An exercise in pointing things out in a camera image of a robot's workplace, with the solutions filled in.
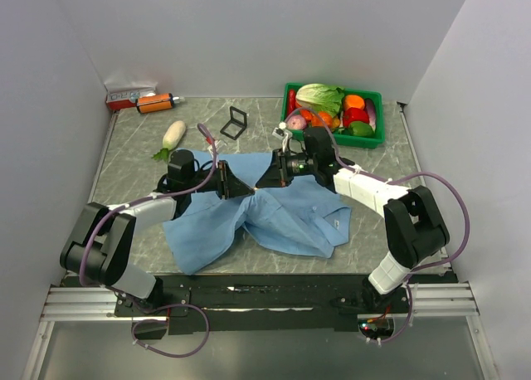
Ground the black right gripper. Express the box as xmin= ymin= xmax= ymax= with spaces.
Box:
xmin=256 ymin=148 xmax=318 ymax=188

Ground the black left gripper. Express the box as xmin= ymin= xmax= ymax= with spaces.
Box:
xmin=186 ymin=160 xmax=255 ymax=200

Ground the light blue shirt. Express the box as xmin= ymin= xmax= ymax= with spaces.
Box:
xmin=163 ymin=175 xmax=352 ymax=275

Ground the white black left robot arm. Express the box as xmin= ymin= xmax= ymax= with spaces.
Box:
xmin=60 ymin=149 xmax=254 ymax=315

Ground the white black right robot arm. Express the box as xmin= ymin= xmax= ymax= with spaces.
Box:
xmin=256 ymin=124 xmax=450 ymax=313

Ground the pink onion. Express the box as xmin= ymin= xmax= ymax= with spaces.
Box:
xmin=285 ymin=114 xmax=307 ymax=130

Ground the orange carrot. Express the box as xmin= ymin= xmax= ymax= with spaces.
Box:
xmin=295 ymin=102 xmax=313 ymax=123

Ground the red chili pepper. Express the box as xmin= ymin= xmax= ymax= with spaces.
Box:
xmin=286 ymin=89 xmax=296 ymax=117

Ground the orange bumpy pumpkin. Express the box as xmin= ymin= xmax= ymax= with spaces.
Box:
xmin=311 ymin=112 xmax=341 ymax=131

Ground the white daikon radish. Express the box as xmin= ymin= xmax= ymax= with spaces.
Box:
xmin=152 ymin=120 xmax=187 ymax=162

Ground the green plastic crate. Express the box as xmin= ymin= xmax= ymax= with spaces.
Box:
xmin=279 ymin=82 xmax=386 ymax=149

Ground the green white cabbage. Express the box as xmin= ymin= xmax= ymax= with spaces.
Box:
xmin=295 ymin=83 xmax=345 ymax=115

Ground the green bell pepper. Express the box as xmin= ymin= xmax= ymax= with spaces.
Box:
xmin=348 ymin=121 xmax=374 ymax=138

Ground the red bell pepper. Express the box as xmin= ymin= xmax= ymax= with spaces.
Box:
xmin=343 ymin=107 xmax=369 ymax=128

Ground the orange round fruit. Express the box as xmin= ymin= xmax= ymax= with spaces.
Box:
xmin=343 ymin=95 xmax=365 ymax=111

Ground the orange cylindrical bottle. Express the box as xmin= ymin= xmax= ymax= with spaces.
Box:
xmin=135 ymin=93 xmax=186 ymax=114

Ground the purple eggplant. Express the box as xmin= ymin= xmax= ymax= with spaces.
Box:
xmin=364 ymin=99 xmax=377 ymax=131

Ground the red white carton box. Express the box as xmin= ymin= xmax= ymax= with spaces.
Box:
xmin=105 ymin=86 xmax=157 ymax=111

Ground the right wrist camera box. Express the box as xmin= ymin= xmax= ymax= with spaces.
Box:
xmin=272 ymin=122 xmax=292 ymax=140

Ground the black square hinged frame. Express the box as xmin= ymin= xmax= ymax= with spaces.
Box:
xmin=220 ymin=106 xmax=248 ymax=140

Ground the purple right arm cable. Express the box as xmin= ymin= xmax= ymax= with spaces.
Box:
xmin=281 ymin=105 xmax=472 ymax=346

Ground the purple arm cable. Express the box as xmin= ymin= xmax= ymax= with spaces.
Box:
xmin=78 ymin=122 xmax=223 ymax=288
xmin=281 ymin=105 xmax=472 ymax=346

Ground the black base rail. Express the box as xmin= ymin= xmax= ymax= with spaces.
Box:
xmin=114 ymin=274 xmax=457 ymax=335

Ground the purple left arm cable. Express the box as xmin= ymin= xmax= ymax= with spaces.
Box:
xmin=78 ymin=122 xmax=223 ymax=288

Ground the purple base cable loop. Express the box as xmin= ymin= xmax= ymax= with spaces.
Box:
xmin=131 ymin=304 xmax=211 ymax=359

